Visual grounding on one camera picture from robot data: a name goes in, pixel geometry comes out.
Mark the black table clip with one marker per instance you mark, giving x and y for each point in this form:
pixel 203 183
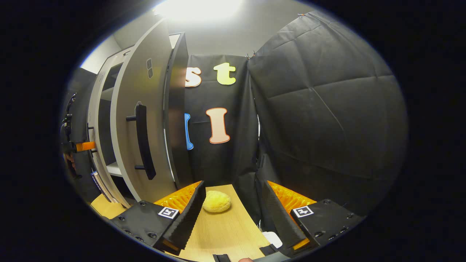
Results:
pixel 221 258

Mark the yellow round sponge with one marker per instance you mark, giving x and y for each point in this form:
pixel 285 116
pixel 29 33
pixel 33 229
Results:
pixel 216 201

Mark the grey cabinet door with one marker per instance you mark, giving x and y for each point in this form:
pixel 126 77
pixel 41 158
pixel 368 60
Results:
pixel 153 127
pixel 93 116

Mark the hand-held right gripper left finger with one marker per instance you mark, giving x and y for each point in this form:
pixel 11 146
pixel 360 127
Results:
pixel 189 218

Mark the ceiling light panel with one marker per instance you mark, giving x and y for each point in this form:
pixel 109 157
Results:
pixel 198 9

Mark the white flat object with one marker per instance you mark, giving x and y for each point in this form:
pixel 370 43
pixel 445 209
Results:
pixel 272 239

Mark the grey double-door shoe cabinet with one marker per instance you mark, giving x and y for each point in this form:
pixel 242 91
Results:
pixel 178 109

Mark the black backdrop cloth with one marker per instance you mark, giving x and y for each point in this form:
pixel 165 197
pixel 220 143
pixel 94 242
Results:
pixel 327 109

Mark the blue spine book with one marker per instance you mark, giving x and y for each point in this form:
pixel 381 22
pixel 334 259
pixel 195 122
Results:
pixel 96 180

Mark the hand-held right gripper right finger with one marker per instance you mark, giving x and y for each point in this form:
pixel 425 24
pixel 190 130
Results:
pixel 278 218

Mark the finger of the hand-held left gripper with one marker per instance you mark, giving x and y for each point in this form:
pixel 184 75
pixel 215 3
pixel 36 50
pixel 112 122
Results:
pixel 86 146

